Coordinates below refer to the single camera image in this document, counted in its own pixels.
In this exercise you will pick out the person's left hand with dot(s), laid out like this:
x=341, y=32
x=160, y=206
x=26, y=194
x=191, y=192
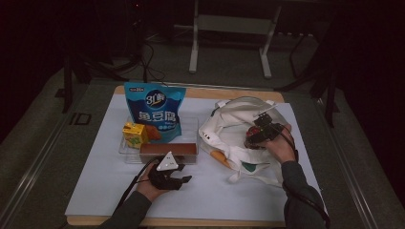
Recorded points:
x=148, y=189

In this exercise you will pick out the white desk frame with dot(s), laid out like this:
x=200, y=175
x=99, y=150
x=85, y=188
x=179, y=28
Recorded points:
x=232, y=24

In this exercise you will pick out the brown cardboard box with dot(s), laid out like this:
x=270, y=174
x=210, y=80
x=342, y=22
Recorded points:
x=168, y=149

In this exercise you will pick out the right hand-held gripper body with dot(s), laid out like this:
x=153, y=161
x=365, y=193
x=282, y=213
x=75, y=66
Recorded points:
x=269, y=130

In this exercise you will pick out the yellow drink carton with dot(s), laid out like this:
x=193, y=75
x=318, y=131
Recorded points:
x=135, y=135

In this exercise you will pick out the black tripod stand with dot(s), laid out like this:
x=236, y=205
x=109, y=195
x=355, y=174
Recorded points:
x=138, y=47

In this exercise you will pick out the black metal stand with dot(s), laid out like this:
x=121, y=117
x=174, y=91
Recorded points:
x=331, y=95

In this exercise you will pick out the white tote bag coloured blobs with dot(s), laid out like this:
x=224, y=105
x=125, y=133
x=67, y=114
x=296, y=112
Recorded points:
x=229, y=127

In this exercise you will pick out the person's right hand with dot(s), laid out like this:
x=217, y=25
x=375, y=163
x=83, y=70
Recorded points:
x=283, y=148

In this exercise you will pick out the metal floor rail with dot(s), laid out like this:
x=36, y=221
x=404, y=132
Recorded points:
x=350, y=171
x=31, y=171

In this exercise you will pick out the clear plastic tray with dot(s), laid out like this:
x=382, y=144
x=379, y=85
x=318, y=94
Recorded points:
x=191, y=133

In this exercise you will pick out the blue snack bag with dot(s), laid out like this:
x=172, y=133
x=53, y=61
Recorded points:
x=156, y=108

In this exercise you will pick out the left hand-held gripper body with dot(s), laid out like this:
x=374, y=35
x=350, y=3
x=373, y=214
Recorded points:
x=167, y=163

